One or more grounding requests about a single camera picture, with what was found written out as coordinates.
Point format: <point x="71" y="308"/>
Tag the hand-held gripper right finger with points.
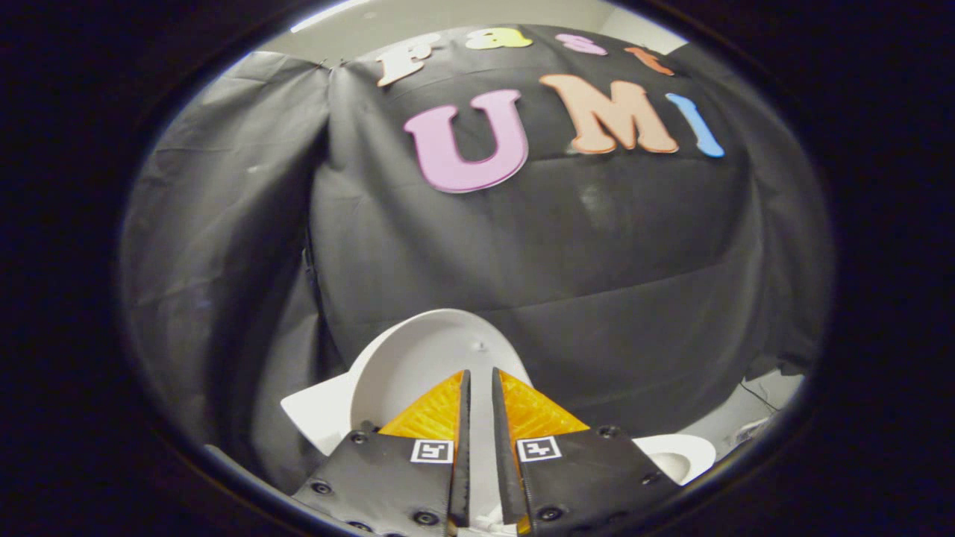
<point x="582" y="477"/>

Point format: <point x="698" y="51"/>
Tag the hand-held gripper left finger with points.
<point x="388" y="477"/>

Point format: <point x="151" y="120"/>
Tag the white toilet bowl with seat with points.
<point x="683" y="455"/>

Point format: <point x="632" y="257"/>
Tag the white toilet tank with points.
<point x="321" y="410"/>

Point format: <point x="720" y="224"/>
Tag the black backdrop cloth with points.
<point x="597" y="261"/>

